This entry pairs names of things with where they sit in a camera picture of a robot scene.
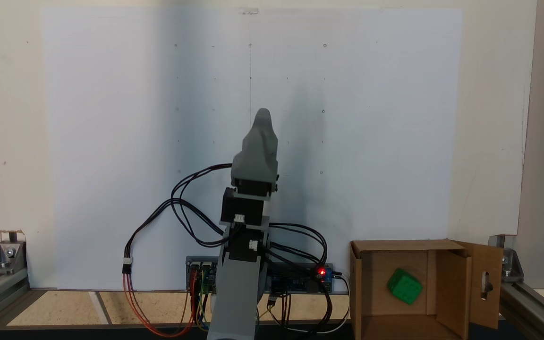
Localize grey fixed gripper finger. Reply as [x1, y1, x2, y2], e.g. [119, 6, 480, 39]
[231, 107, 280, 164]

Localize circuit board with jumper wires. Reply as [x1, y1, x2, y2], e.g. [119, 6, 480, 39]
[186, 256, 220, 294]

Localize blue circuit board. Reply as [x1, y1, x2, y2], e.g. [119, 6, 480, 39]
[267, 263, 335, 294]

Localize black power cable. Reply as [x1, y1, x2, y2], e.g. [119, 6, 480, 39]
[267, 276, 351, 335]

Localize green jumper wire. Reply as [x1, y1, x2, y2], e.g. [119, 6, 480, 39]
[197, 270, 209, 331]

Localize orange red wire bundle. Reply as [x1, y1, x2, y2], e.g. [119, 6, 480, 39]
[121, 271, 198, 339]

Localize metal corner bracket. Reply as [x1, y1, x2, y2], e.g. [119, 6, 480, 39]
[0, 230, 28, 276]
[488, 235, 519, 280]

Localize green dice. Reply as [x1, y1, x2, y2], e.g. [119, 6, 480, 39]
[386, 268, 424, 305]

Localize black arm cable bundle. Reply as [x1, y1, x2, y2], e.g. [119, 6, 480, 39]
[170, 197, 229, 249]
[264, 222, 330, 280]

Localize brown cardboard box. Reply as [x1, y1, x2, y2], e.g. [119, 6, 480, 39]
[349, 238, 504, 340]

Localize white paper sheet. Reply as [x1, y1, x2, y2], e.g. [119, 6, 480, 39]
[41, 7, 464, 291]

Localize black cable with white connector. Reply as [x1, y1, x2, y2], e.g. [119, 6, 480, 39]
[121, 163, 234, 275]

